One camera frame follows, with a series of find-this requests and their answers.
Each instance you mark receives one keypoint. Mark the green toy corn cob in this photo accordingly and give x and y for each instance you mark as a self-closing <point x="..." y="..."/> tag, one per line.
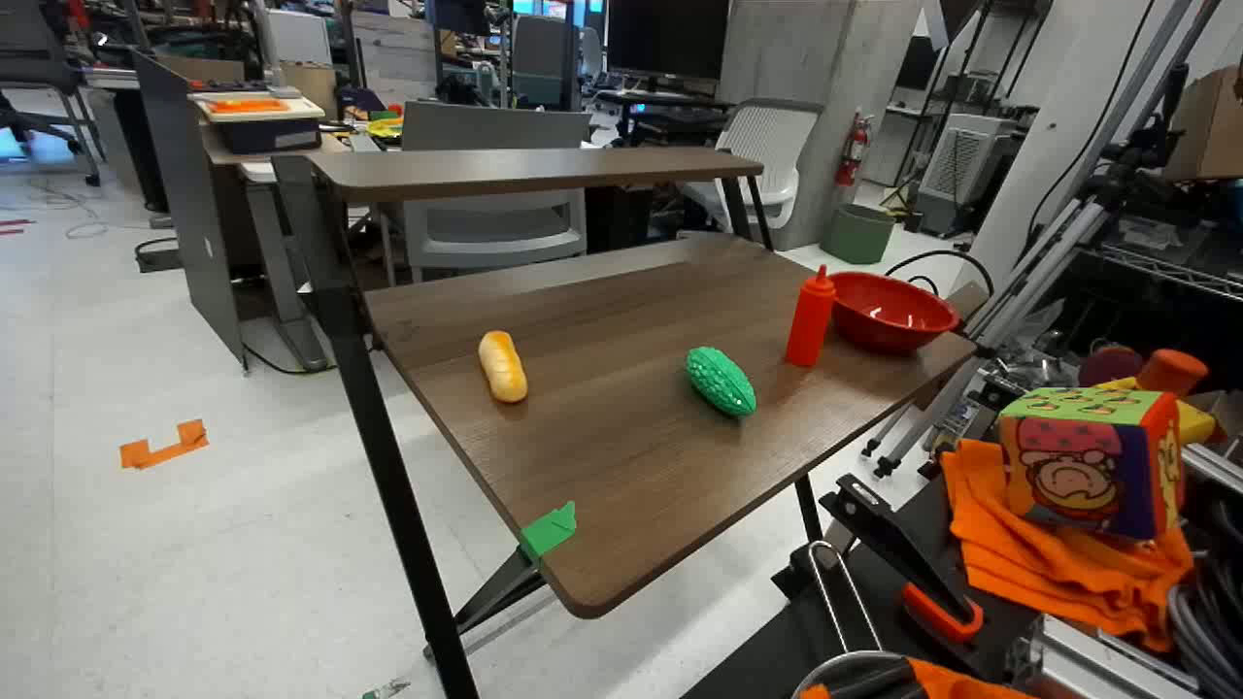
<point x="721" y="381"/>

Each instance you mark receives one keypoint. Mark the grey chair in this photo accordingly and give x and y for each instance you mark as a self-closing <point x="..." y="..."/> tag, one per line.
<point x="489" y="231"/>

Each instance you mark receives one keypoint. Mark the red squeeze bottle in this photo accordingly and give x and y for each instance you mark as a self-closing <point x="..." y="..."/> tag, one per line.
<point x="808" y="319"/>

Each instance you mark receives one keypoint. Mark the green tape piece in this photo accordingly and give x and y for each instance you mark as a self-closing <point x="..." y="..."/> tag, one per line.
<point x="550" y="528"/>

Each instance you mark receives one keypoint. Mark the brown wooden table shelf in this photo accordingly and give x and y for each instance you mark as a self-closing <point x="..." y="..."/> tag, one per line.
<point x="519" y="167"/>

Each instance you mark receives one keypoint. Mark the white chair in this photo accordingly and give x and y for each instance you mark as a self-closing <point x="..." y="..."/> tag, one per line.
<point x="769" y="152"/>

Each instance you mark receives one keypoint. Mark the green waste bin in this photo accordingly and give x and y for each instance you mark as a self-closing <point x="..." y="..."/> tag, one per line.
<point x="856" y="236"/>

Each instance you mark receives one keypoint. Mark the red plastic bowl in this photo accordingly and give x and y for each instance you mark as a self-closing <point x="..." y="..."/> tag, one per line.
<point x="892" y="313"/>

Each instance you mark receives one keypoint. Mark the red fire extinguisher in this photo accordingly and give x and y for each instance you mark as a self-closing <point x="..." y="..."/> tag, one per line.
<point x="852" y="150"/>

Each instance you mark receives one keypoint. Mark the black monitor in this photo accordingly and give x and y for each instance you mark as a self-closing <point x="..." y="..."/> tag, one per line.
<point x="665" y="31"/>

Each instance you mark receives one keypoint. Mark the aluminium tripod legs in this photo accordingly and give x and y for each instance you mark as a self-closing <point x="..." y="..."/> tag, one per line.
<point x="994" y="332"/>

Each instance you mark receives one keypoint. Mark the box with orange lid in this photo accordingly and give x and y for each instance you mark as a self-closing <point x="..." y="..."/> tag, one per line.
<point x="259" y="118"/>

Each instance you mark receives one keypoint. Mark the grey desk side panel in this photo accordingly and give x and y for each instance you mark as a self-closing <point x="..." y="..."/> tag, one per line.
<point x="191" y="216"/>

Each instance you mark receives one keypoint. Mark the orange floor tape mark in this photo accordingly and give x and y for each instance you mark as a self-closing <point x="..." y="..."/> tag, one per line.
<point x="159" y="447"/>

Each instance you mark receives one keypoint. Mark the orange cloth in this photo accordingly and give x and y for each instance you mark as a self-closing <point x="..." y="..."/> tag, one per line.
<point x="1049" y="559"/>

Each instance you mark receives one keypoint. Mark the colourful soft toy cube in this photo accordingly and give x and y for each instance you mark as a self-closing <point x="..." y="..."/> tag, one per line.
<point x="1087" y="458"/>

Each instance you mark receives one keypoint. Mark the cardboard box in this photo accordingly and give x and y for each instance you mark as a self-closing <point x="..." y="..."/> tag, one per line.
<point x="1209" y="127"/>

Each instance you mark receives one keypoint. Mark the black office chair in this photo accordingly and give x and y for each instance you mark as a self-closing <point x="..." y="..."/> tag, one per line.
<point x="40" y="79"/>

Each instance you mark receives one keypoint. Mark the black table leg frame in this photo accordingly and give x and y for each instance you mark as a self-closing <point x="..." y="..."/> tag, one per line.
<point x="391" y="489"/>

